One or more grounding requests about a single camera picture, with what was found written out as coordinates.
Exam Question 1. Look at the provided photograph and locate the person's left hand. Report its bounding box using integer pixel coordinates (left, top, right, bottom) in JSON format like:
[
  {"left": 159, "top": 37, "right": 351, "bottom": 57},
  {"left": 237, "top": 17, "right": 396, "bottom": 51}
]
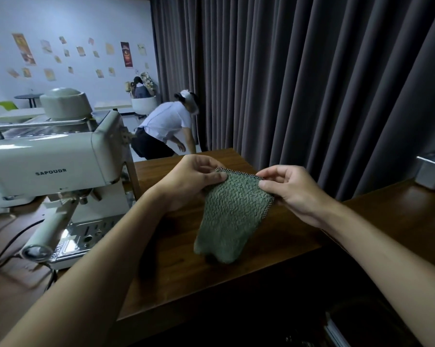
[{"left": 155, "top": 154, "right": 228, "bottom": 214}]

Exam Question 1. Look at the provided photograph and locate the person's right hand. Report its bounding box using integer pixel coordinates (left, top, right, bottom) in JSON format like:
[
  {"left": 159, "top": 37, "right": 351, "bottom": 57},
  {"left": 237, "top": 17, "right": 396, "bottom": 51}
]
[{"left": 255, "top": 165, "right": 334, "bottom": 229}]

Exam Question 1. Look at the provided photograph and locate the green textured cloth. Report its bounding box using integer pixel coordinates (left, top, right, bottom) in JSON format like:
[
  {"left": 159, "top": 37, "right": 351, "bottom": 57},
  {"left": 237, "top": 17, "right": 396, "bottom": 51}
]
[{"left": 193, "top": 168, "right": 275, "bottom": 265}]

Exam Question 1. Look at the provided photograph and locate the person's right forearm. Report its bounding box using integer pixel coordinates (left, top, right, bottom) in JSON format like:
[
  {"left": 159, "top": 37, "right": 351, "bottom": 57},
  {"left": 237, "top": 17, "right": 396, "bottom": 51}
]
[{"left": 320, "top": 202, "right": 435, "bottom": 347}]

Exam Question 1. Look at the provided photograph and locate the person's left forearm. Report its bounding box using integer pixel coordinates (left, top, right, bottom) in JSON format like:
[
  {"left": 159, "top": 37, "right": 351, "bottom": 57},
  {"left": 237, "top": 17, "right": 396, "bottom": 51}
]
[{"left": 0, "top": 186, "right": 172, "bottom": 347}]

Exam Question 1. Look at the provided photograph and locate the white tub chair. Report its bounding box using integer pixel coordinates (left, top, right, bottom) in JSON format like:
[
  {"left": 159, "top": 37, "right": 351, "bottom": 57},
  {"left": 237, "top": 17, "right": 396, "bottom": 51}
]
[{"left": 131, "top": 95, "right": 159, "bottom": 116}]

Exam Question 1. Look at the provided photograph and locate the dark grey curtain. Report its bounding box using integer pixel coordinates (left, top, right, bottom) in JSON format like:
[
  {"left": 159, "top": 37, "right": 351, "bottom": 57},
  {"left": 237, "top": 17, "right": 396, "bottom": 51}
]
[{"left": 150, "top": 0, "right": 435, "bottom": 203}]

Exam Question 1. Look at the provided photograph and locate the white table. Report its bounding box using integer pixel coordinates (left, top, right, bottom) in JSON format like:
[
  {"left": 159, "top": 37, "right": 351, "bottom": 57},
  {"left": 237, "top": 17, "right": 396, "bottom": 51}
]
[{"left": 94, "top": 100, "right": 133, "bottom": 113}]

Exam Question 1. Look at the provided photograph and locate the steel drip tray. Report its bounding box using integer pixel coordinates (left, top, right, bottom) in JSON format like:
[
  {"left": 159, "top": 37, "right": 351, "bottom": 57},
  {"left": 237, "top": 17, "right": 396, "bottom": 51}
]
[{"left": 48, "top": 213, "right": 125, "bottom": 268}]

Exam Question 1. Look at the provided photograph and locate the cream espresso machine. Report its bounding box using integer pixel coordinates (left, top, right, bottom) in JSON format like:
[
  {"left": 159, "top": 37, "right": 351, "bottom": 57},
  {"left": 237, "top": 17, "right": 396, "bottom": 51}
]
[{"left": 0, "top": 110, "right": 143, "bottom": 271}]

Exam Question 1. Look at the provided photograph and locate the white rectangular container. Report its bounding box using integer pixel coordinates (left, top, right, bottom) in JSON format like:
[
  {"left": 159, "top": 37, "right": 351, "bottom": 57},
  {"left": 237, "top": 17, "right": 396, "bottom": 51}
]
[{"left": 414, "top": 152, "right": 435, "bottom": 192}]

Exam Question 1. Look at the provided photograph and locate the cream round canister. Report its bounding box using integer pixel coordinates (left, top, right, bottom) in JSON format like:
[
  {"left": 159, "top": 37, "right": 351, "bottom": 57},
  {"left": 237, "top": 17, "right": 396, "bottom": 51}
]
[{"left": 40, "top": 87, "right": 94, "bottom": 120}]

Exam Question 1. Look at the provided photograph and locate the round black side table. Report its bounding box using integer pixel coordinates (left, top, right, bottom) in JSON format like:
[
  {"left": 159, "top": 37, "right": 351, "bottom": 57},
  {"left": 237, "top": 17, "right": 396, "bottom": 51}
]
[{"left": 14, "top": 93, "right": 45, "bottom": 108}]

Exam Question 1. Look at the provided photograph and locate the tall dark wall poster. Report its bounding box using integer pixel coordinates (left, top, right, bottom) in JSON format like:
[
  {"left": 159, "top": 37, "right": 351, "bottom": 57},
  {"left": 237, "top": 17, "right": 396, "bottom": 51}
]
[{"left": 120, "top": 42, "right": 134, "bottom": 68}]

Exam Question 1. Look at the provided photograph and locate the cream handled portafilter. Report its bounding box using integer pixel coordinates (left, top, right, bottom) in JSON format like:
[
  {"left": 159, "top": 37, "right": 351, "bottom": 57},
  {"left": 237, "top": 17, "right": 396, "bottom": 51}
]
[{"left": 20, "top": 198, "right": 81, "bottom": 264}]

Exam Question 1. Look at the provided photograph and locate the group of small wall posters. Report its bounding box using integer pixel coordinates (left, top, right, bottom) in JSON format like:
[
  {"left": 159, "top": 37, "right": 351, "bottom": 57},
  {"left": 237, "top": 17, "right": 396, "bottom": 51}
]
[{"left": 0, "top": 35, "right": 150, "bottom": 82}]

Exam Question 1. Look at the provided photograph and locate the black power cable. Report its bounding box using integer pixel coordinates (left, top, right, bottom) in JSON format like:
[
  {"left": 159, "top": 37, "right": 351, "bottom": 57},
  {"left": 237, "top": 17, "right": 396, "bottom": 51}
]
[{"left": 0, "top": 219, "right": 58, "bottom": 294}]

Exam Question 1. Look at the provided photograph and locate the tall orange wall poster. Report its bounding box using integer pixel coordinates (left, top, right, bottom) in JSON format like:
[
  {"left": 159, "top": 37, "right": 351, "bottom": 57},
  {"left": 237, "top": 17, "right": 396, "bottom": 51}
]
[{"left": 12, "top": 33, "right": 37, "bottom": 66}]

